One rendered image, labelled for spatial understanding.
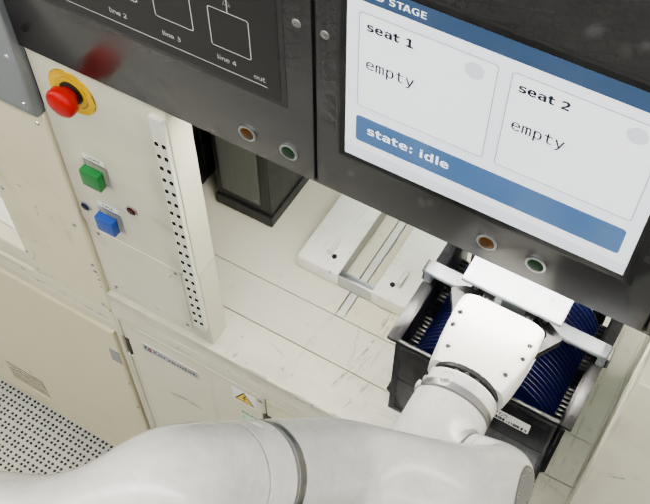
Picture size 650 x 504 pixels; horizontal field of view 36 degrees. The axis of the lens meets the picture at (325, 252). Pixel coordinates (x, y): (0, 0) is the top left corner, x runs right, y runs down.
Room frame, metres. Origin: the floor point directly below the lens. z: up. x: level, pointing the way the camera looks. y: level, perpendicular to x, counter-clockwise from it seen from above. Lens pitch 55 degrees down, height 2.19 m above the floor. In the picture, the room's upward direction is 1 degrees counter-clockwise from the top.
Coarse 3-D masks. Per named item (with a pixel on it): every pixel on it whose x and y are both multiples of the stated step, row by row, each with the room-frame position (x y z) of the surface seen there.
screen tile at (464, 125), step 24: (360, 24) 0.61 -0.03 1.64; (384, 24) 0.60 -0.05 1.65; (360, 48) 0.61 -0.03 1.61; (384, 48) 0.60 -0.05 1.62; (408, 48) 0.59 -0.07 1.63; (432, 48) 0.58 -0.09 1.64; (360, 72) 0.61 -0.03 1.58; (432, 72) 0.57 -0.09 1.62; (456, 72) 0.56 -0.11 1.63; (360, 96) 0.61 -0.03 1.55; (384, 96) 0.60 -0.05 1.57; (408, 96) 0.58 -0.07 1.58; (456, 96) 0.56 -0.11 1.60; (480, 96) 0.55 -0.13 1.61; (408, 120) 0.58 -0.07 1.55; (432, 120) 0.57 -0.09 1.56; (456, 120) 0.56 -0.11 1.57; (480, 120) 0.55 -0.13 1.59; (456, 144) 0.56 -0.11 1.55; (480, 144) 0.55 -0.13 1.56
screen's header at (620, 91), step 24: (384, 0) 0.60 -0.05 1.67; (408, 0) 0.59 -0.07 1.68; (432, 24) 0.58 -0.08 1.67; (456, 24) 0.57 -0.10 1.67; (504, 48) 0.55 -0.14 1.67; (528, 48) 0.54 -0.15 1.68; (552, 72) 0.52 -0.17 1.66; (576, 72) 0.52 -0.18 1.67; (624, 96) 0.50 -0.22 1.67; (648, 96) 0.49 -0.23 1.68
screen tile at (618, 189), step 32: (512, 96) 0.54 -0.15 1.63; (544, 96) 0.53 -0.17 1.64; (576, 96) 0.51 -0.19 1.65; (576, 128) 0.51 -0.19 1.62; (608, 128) 0.50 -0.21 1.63; (512, 160) 0.53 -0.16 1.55; (544, 160) 0.52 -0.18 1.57; (608, 160) 0.49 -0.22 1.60; (640, 160) 0.48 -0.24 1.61; (576, 192) 0.50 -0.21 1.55; (608, 192) 0.49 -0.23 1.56; (640, 192) 0.48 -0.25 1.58
